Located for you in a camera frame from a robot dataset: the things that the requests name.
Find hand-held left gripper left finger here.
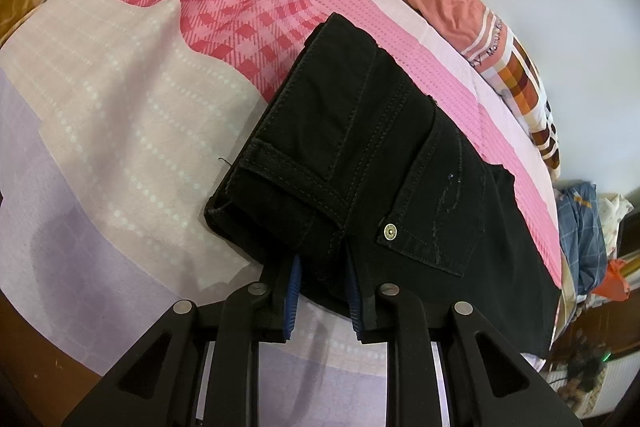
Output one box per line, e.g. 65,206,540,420
62,254,303,427

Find black pants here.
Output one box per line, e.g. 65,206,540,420
204,12,561,359

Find blue plaid cloth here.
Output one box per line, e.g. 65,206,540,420
554,181,615,299

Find white patterned cloth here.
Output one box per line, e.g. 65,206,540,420
597,193,635,259

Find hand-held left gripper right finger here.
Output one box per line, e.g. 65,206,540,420
345,268,584,427

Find pink checked bed sheet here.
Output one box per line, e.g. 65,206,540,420
0,0,567,390

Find orange cloth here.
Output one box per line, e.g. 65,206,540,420
591,258,635,304

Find white radiator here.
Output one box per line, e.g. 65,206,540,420
547,349,640,427

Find dark wooden cabinet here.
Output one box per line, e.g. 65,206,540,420
550,294,640,360

